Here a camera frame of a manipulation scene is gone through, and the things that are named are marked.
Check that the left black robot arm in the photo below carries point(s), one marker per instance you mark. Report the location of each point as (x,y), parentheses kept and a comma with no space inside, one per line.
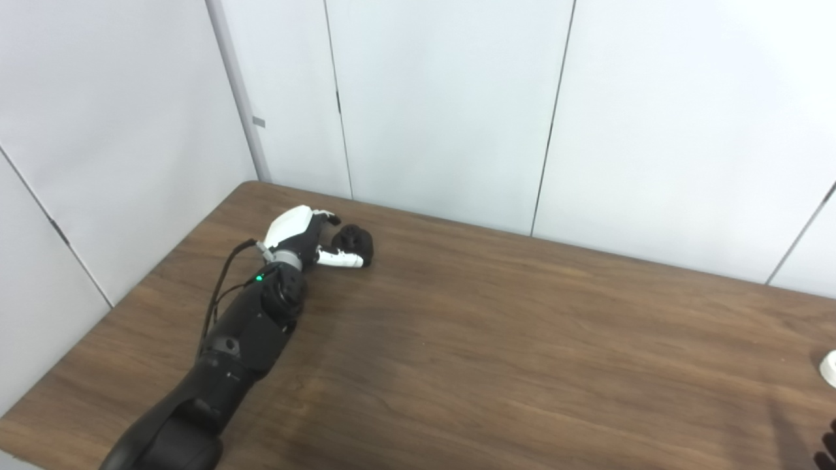
(241,339)

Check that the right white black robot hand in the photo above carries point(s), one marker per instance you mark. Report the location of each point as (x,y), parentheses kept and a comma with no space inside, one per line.
(831,450)

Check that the round black part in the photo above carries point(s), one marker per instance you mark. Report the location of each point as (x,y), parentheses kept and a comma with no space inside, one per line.
(356,240)

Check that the grey wall corner post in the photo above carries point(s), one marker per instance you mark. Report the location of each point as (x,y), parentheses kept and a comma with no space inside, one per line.
(232,65)

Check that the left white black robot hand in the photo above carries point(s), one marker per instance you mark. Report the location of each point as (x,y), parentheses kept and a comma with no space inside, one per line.
(290,228)

